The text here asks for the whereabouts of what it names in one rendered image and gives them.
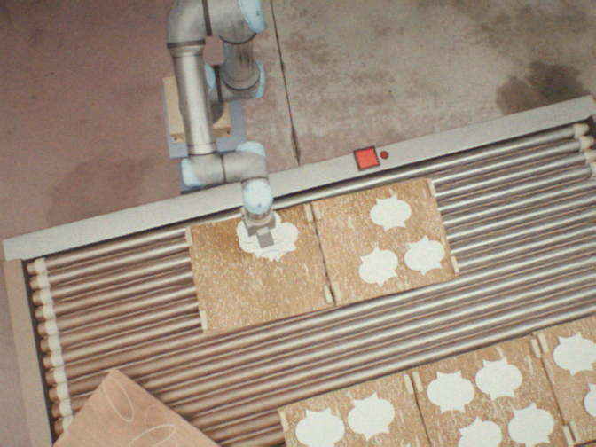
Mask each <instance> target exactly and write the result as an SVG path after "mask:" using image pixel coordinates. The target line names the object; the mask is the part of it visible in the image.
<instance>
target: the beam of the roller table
mask: <svg viewBox="0 0 596 447"><path fill-rule="evenodd" d="M591 114H596V105H595V102H594V100H593V98H592V95H588V96H584V97H581V98H574V99H571V100H567V101H563V102H560V103H556V104H552V105H549V106H541V107H538V108H534V109H530V110H527V111H523V112H519V113H516V114H509V115H506V116H502V117H498V118H495V119H491V120H487V121H483V122H477V123H473V124H469V125H466V126H462V127H458V128H455V129H448V130H445V131H441V132H437V133H433V134H429V135H425V136H422V137H416V138H412V139H408V140H405V141H401V142H397V143H394V144H390V145H384V146H380V147H375V149H376V152H377V154H378V157H379V160H380V167H378V168H375V169H368V170H365V171H361V172H359V171H358V168H357V164H356V161H355V158H354V155H353V153H351V154H347V155H343V156H340V157H336V158H332V159H329V160H325V161H318V162H314V163H311V164H307V165H303V166H300V167H296V168H292V169H286V170H282V171H279V172H275V173H271V174H268V175H269V181H270V186H271V191H272V195H273V200H280V199H284V198H287V197H291V196H295V195H298V194H302V193H306V192H312V191H316V190H319V189H323V188H326V187H330V186H334V185H337V184H344V183H347V182H351V181H355V180H358V179H361V178H365V177H369V176H375V175H379V174H382V173H386V172H389V171H393V170H397V169H403V168H407V167H410V166H414V165H418V164H421V163H425V162H429V161H435V160H439V159H442V158H446V157H450V156H453V155H457V154H461V153H467V152H471V151H474V150H478V149H482V148H485V147H488V146H492V145H498V144H502V143H505V142H509V141H513V140H516V139H520V138H524V137H530V136H534V135H537V134H541V133H545V132H548V131H552V130H556V129H562V128H566V127H568V126H569V125H572V124H576V123H579V124H580V123H582V122H583V121H585V120H586V119H587V118H588V117H589V116H590V115H591ZM382 151H387V152H388V154H389V157H388V158H387V159H386V160H383V159H382V158H381V157H380V152H382ZM242 207H244V204H243V201H242V190H241V184H240V181H238V182H235V183H231V184H225V185H221V186H217V187H214V188H210V189H207V190H202V191H198V192H192V193H188V194H185V195H181V196H177V197H174V198H170V199H166V200H160V201H156V202H153V203H148V204H144V205H141V206H137V207H133V208H127V209H124V210H120V211H116V212H113V213H109V214H105V215H102V216H95V217H91V218H87V219H83V220H80V221H76V222H72V223H66V224H62V225H59V226H55V227H51V228H48V229H44V230H40V231H33V232H30V233H26V234H22V235H19V236H15V237H11V238H8V239H3V240H2V241H3V247H4V257H5V261H10V260H13V259H17V258H22V259H23V260H25V261H27V262H28V263H30V262H33V261H35V260H36V259H40V258H44V257H45V258H48V257H52V256H55V255H62V254H65V253H69V252H73V251H76V250H80V249H84V248H87V247H94V246H97V245H101V244H105V243H107V242H111V241H115V240H118V239H125V238H128V237H132V236H136V235H139V234H143V233H147V232H150V231H157V230H160V229H164V228H168V227H171V226H175V225H179V224H185V223H189V222H192V221H196V220H200V219H203V218H207V217H211V216H217V215H221V214H224V213H228V212H232V211H234V210H238V209H240V208H242Z"/></svg>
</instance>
